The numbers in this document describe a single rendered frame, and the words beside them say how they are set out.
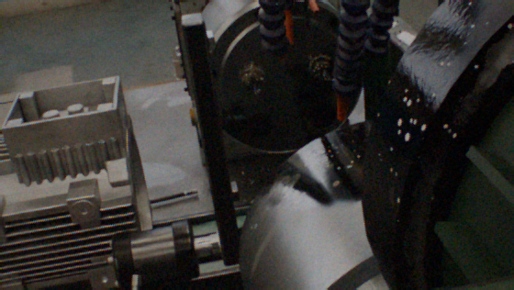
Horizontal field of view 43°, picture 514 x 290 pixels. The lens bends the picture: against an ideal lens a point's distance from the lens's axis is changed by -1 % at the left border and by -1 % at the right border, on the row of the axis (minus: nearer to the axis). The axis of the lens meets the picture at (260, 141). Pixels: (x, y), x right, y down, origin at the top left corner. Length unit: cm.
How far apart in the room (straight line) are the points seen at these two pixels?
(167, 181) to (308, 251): 82
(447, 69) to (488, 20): 2
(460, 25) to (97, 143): 55
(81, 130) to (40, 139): 4
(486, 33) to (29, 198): 61
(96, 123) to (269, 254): 28
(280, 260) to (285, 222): 3
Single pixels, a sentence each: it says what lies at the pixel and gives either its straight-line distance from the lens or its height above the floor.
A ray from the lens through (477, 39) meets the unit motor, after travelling 19.
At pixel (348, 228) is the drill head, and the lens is 44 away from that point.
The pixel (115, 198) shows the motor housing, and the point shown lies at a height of 105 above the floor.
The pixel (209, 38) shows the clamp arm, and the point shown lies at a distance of 57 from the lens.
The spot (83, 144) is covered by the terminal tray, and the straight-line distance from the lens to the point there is 71.
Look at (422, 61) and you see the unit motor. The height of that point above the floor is 133.
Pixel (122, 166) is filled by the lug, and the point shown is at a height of 109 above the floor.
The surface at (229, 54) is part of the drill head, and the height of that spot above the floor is 109.
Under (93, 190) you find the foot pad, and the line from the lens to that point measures 70.
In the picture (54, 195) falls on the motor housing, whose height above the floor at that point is 106.
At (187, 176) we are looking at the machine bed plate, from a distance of 125.
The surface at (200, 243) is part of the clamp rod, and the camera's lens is 67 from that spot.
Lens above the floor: 140
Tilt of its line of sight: 27 degrees down
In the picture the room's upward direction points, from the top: 7 degrees counter-clockwise
